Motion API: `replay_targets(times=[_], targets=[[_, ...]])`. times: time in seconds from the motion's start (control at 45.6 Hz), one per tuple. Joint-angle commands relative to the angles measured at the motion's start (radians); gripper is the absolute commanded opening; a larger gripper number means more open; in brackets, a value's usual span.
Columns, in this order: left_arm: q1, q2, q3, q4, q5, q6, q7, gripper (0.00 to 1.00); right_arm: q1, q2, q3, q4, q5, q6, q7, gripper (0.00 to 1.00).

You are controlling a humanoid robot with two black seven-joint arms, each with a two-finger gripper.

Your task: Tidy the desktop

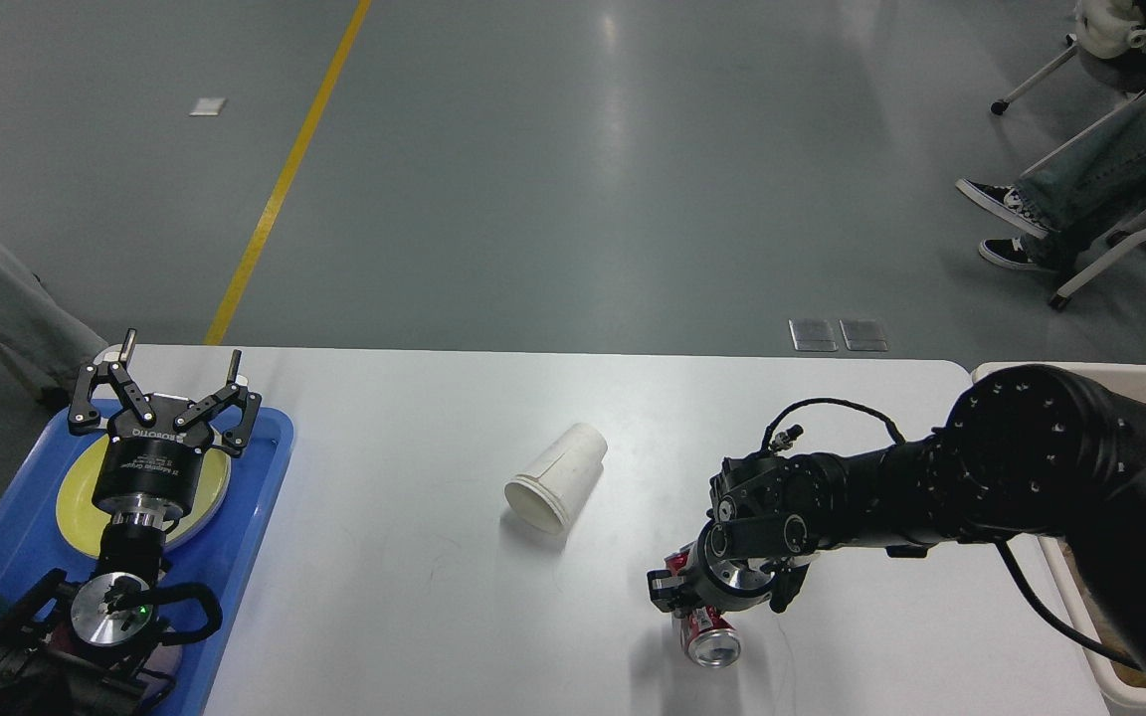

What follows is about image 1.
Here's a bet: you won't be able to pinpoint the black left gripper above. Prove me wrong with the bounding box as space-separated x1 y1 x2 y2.
66 330 262 524

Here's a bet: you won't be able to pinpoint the yellow plastic plate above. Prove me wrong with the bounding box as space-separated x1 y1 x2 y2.
55 436 231 558

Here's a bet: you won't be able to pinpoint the floor socket plate right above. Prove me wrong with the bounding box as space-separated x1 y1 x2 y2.
840 320 890 352

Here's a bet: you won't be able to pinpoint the blue plastic tray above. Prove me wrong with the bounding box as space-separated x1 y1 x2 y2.
0 407 295 715

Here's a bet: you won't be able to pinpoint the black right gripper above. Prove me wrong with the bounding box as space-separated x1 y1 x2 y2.
647 540 778 617

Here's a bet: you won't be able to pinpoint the white paper cup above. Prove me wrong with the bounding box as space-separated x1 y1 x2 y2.
503 423 609 535

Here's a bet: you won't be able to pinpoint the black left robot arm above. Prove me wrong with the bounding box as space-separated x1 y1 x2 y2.
0 330 261 715

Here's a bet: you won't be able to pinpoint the seated person in jeans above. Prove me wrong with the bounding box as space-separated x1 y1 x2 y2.
955 93 1146 272

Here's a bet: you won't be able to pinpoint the floor socket plate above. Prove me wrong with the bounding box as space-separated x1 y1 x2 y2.
840 320 890 352
788 320 840 353

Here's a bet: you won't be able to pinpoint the crushed red soda can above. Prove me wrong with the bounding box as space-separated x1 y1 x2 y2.
669 598 741 669

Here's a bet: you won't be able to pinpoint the standing person grey trousers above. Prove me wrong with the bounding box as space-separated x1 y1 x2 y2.
0 212 111 568

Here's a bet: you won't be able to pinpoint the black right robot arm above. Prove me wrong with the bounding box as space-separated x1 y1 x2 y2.
647 364 1146 674

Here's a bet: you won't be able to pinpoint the pale green plate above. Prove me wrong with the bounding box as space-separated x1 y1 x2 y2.
164 477 229 553

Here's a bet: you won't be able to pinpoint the white office chair with jacket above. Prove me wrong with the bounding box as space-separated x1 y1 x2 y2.
990 1 1146 116

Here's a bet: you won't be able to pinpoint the beige plastic bin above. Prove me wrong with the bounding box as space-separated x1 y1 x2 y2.
951 363 1146 715

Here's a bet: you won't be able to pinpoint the floor socket plate left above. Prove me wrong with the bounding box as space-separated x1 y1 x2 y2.
788 320 840 353

